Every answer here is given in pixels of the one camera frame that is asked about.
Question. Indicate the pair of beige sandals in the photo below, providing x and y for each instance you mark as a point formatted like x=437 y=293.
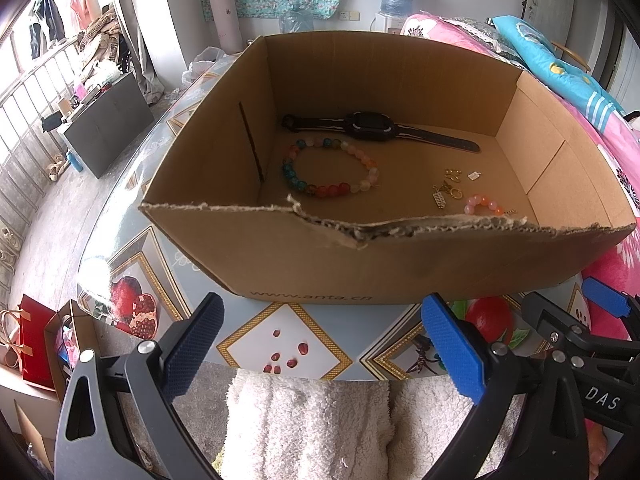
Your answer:
x=55 y=169

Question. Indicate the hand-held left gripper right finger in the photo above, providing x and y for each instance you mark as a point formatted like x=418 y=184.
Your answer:
x=452 y=350

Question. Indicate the white plastic bag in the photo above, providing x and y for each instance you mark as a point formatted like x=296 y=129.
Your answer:
x=205 y=65

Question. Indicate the white fluffy cloth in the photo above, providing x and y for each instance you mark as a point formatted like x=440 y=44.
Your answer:
x=310 y=430

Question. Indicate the pink hanging garment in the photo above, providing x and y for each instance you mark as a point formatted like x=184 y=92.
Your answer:
x=85 y=0

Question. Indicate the white wall socket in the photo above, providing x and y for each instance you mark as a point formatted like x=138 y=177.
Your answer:
x=350 y=15

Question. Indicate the pile of clothes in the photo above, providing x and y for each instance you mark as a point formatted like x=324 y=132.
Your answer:
x=105 y=45

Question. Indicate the brown cardboard box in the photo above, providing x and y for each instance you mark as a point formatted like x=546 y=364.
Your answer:
x=450 y=260

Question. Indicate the dark hanging jacket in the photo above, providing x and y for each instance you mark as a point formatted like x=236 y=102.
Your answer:
x=46 y=20

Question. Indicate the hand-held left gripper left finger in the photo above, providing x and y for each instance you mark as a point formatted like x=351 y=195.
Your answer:
x=192 y=350

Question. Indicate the flat cardboard piece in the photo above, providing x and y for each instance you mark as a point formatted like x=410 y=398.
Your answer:
x=32 y=435

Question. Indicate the silver abacus charm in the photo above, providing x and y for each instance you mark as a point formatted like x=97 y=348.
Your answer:
x=441 y=197

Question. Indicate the clear empty water jug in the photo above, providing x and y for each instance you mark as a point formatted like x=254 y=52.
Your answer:
x=297 y=21

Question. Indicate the red gift bag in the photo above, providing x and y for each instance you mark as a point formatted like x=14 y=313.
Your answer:
x=37 y=345

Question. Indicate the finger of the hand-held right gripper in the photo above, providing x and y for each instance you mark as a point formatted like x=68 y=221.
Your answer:
x=602 y=292
x=555 y=322

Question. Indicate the pink and black wrist watch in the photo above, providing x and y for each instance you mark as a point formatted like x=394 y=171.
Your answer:
x=367 y=124

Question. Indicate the beige handbag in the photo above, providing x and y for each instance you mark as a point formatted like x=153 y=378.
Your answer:
x=9 y=340

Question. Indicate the grey cabinet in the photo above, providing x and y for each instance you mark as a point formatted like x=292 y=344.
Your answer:
x=110 y=120

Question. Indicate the white water dispenser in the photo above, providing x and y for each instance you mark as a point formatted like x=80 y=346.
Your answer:
x=387 y=24

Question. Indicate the pink floral blanket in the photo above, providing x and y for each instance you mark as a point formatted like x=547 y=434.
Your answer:
x=600 y=135

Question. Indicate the white paper roll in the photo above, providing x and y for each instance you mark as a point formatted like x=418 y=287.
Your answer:
x=225 y=15

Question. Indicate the brown paper bag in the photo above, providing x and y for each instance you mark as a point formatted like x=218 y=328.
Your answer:
x=82 y=330

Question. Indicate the metal railing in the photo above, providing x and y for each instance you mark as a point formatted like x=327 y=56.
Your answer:
x=25 y=120

